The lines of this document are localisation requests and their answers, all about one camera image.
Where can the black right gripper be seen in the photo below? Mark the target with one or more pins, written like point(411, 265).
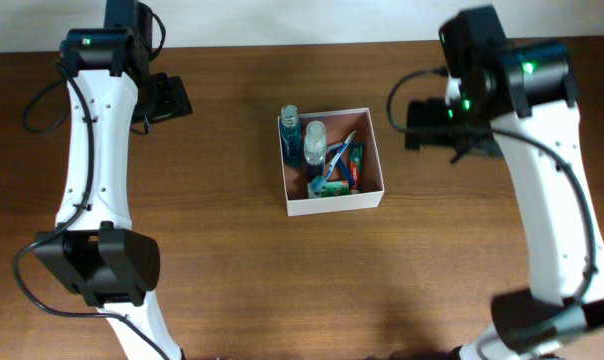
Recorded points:
point(421, 113)

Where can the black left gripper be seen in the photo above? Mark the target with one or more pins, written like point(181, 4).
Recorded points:
point(174, 99)

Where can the blue mouthwash bottle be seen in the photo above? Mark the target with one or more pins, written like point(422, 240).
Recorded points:
point(290, 136)

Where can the green toothpaste tube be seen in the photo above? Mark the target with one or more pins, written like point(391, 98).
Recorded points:
point(356, 155)

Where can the white cardboard box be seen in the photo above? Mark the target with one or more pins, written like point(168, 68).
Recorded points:
point(339, 124)

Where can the clear hand sanitizer bottle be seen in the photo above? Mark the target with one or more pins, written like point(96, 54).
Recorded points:
point(315, 146)

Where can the blue disposable razor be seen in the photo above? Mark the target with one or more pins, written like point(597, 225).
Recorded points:
point(343, 168)

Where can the blue white toothbrush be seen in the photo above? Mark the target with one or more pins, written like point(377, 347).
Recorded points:
point(319, 181)

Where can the green white soap box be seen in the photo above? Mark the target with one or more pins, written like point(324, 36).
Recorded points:
point(330, 189)

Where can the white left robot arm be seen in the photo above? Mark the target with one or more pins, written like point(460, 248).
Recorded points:
point(93, 251)

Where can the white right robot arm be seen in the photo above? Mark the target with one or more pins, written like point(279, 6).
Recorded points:
point(522, 102)

